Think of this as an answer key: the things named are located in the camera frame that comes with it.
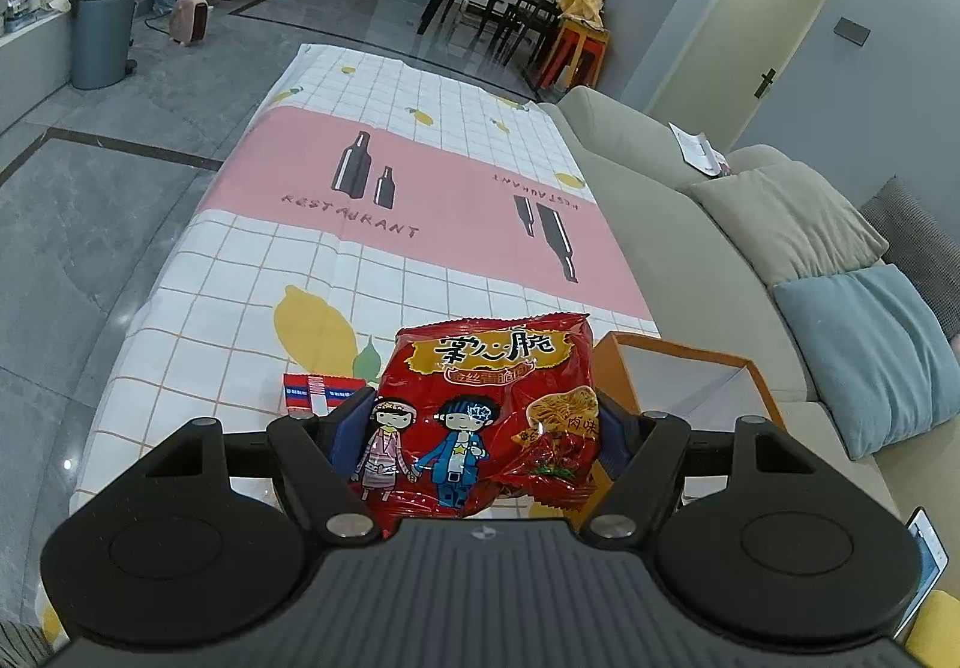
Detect laptop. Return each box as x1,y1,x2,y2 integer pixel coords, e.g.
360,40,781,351
892,507,950,643

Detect cream door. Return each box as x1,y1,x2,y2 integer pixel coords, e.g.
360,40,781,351
649,0,837,148

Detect grey knitted cushion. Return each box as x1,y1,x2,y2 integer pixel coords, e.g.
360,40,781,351
859,176,960,339

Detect pink heater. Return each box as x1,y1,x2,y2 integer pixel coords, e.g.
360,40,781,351
169,0,212,48

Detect light blue cushion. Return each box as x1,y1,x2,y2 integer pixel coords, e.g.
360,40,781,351
772,263,960,463

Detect dark dining chairs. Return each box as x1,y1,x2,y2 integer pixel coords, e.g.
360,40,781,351
457,0,571,69

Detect pink white checked tablecloth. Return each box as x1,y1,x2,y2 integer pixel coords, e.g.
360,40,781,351
34,43,665,646

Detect white papers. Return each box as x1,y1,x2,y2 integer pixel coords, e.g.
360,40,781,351
667,122,732,178

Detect grey striped cloth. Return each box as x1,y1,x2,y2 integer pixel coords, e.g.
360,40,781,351
0,619,53,668

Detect beige cushion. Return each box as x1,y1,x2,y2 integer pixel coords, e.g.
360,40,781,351
686,146,890,286

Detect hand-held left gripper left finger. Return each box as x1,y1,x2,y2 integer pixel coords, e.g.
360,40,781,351
142,387,381,544

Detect grey blue trash bin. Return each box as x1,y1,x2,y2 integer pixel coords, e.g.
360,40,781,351
70,0,138,91

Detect beige sofa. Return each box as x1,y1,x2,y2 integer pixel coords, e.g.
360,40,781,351
536,84,960,526

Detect red white striped snack packet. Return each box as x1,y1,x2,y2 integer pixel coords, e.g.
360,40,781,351
283,372,368,418

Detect orange box with white inside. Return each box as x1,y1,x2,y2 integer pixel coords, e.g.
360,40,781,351
581,330,788,526

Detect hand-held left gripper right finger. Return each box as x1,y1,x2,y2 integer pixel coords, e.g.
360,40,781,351
581,392,822,545

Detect red cartoon noodle snack packet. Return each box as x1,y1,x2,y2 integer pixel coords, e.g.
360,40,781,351
346,311,605,540

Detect white low cabinet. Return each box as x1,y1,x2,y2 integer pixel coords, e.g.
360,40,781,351
0,8,76,136

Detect orange stools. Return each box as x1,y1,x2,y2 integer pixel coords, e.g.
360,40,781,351
536,15,612,93

